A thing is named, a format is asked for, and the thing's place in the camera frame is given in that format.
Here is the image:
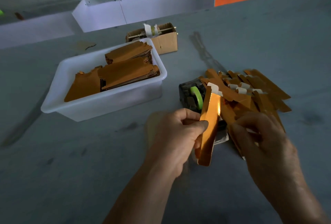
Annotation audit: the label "black tape dispenser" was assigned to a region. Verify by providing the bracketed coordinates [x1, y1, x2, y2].
[179, 79, 231, 145]

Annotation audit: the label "pile of gold boxes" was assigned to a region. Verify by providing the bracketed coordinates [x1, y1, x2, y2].
[199, 68, 292, 160]

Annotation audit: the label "person's left forearm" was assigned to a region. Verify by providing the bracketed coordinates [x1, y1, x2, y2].
[103, 160, 179, 224]

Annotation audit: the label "small cardboard box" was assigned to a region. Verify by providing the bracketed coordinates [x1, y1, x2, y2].
[126, 22, 179, 55]

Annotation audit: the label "person's left hand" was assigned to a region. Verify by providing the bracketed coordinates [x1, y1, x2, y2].
[145, 108, 209, 178]

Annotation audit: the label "person's right forearm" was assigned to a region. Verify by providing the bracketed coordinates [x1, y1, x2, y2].
[269, 174, 331, 224]

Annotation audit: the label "pile of beige blanks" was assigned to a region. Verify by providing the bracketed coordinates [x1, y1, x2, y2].
[145, 110, 171, 147]

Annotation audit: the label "white plastic bin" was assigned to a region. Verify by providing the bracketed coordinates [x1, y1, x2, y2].
[41, 38, 168, 122]

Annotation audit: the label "gold cartons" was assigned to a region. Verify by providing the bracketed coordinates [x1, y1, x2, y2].
[64, 41, 160, 102]

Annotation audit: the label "long white tray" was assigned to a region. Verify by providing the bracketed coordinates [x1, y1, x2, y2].
[0, 12, 81, 49]
[72, 0, 216, 33]

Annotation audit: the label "green tape roll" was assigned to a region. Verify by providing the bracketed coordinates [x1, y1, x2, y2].
[190, 86, 204, 110]

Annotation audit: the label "person's right hand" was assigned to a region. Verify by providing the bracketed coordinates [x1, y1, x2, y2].
[228, 111, 302, 193]

